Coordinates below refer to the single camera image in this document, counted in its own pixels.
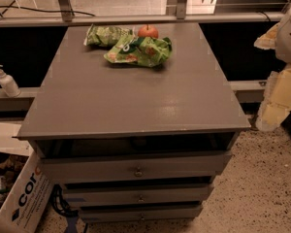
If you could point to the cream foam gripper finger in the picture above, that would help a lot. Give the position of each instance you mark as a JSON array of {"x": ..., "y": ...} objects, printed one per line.
[
  {"x": 276, "y": 105},
  {"x": 268, "y": 40}
]

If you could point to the green rice chip bag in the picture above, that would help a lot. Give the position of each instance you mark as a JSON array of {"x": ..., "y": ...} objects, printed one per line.
[{"x": 141, "y": 51}]

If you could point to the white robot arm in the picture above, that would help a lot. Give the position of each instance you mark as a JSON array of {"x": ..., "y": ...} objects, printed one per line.
[{"x": 283, "y": 39}]

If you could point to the pale green snack bag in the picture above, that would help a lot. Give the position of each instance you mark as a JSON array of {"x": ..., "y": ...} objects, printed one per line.
[{"x": 105, "y": 36}]

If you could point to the red apple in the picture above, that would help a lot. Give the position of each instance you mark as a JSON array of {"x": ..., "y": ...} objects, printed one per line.
[{"x": 148, "y": 31}]

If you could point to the grey drawer cabinet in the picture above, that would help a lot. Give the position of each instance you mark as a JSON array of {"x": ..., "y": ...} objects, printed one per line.
[{"x": 132, "y": 143}]

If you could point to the white pump bottle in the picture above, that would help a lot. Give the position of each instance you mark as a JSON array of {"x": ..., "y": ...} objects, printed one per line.
[{"x": 8, "y": 84}]

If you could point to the white cardboard box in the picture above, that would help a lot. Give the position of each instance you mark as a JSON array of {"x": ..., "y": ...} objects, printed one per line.
[{"x": 24, "y": 188}]

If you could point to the grey metal frame rail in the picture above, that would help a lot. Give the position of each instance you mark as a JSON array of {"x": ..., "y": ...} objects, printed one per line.
[{"x": 84, "y": 12}]

